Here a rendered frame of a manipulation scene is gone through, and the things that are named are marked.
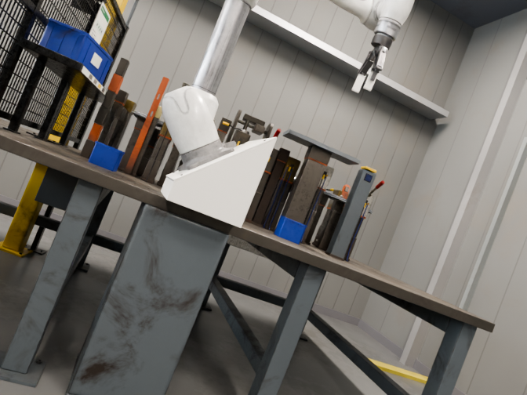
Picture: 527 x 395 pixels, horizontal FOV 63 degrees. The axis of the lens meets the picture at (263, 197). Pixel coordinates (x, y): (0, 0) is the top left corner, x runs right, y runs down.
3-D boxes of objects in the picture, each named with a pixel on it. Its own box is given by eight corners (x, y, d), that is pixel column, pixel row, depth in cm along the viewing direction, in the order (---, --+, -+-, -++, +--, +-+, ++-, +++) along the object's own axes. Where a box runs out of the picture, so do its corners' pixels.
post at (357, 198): (338, 258, 212) (371, 175, 214) (343, 261, 205) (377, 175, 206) (324, 252, 211) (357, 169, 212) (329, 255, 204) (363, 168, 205)
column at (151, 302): (158, 418, 145) (231, 236, 147) (63, 397, 136) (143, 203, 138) (154, 375, 175) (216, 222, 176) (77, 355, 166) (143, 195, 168)
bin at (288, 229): (294, 241, 199) (302, 223, 199) (299, 244, 189) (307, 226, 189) (273, 233, 197) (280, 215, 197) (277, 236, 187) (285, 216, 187)
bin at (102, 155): (117, 172, 184) (125, 152, 185) (113, 172, 175) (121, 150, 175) (92, 161, 182) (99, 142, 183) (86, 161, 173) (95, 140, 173)
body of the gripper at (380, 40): (371, 35, 168) (361, 58, 170) (379, 30, 160) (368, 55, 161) (387, 43, 170) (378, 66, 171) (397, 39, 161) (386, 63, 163)
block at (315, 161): (292, 240, 208) (327, 154, 210) (296, 242, 201) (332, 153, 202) (274, 233, 207) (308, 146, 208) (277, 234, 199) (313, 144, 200)
